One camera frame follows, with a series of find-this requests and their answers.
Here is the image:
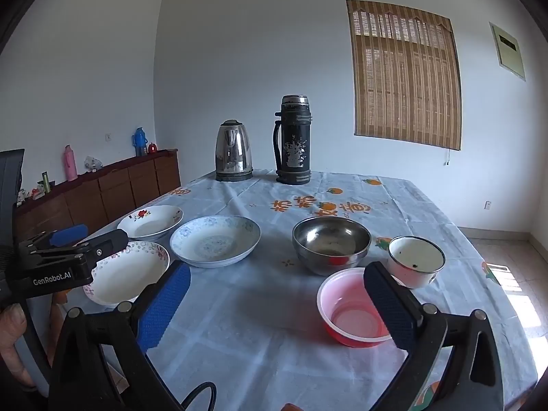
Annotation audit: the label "blue thermos jug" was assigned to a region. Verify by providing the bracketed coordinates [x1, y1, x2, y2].
[132, 127, 148, 157]

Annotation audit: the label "black thermos flask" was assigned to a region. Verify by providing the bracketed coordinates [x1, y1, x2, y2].
[273, 95, 312, 185]

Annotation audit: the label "light blue printed tablecloth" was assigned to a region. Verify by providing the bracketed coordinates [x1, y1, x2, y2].
[25, 169, 539, 411]

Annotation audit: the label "white plate blue pattern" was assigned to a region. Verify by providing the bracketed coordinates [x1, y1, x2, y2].
[170, 215, 261, 269]

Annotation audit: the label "pink thermos bottle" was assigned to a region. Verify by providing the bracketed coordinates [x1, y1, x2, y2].
[63, 145, 78, 181]

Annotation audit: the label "stainless steel bowl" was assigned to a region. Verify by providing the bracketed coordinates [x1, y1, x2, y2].
[292, 216, 372, 276]

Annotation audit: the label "crumpled plastic bag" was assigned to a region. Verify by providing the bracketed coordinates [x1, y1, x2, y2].
[84, 156, 103, 173]

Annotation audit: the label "black cable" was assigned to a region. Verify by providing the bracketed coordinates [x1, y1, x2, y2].
[181, 380, 217, 411]

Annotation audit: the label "stainless steel electric kettle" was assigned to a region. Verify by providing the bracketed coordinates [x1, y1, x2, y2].
[215, 120, 253, 182]

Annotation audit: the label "person's left hand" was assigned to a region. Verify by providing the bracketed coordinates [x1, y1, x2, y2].
[0, 303, 34, 387]

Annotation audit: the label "red plastic bowl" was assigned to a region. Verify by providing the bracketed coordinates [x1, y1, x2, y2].
[316, 267, 391, 348]

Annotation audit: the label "white enamel bowl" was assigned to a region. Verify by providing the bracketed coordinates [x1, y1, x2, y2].
[386, 236, 446, 289]

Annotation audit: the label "bamboo window blind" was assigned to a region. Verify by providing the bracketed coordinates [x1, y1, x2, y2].
[347, 0, 462, 150]

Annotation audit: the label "white bowl pink flowers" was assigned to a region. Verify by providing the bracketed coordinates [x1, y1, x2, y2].
[83, 241, 170, 307]

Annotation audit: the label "brown wooden sideboard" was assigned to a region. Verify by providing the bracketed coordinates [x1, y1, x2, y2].
[15, 149, 180, 240]

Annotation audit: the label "white plate red flowers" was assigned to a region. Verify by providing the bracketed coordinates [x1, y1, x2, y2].
[117, 205, 184, 240]

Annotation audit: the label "green bottle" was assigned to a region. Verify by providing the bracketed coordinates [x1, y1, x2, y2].
[42, 172, 51, 193]

